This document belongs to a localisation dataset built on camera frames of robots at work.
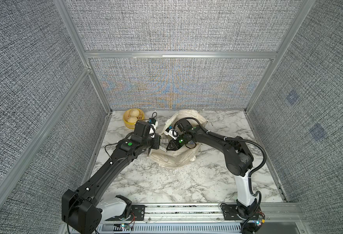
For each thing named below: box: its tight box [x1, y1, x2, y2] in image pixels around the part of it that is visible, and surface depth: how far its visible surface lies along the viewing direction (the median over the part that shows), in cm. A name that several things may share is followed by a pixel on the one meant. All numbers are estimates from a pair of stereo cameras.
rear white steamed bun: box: [130, 109, 140, 117], surface depth 114 cm
